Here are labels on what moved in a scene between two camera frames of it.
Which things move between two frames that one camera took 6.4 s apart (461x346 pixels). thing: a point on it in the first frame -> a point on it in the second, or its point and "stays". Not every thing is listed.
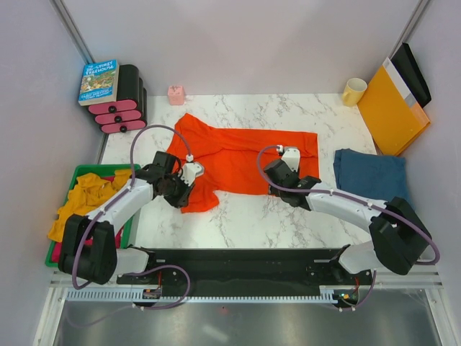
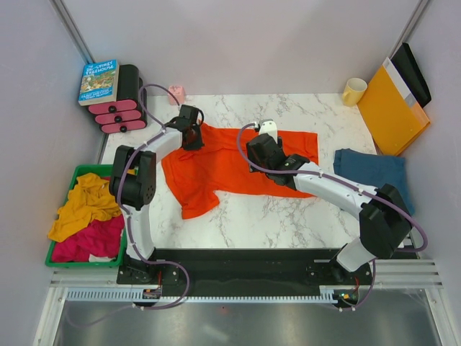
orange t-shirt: (230, 158) stays
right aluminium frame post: (417, 15) stays
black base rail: (245, 269) stays
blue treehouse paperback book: (99, 83) stays
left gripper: (181, 200) -> (199, 143)
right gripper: (274, 190) -> (252, 158)
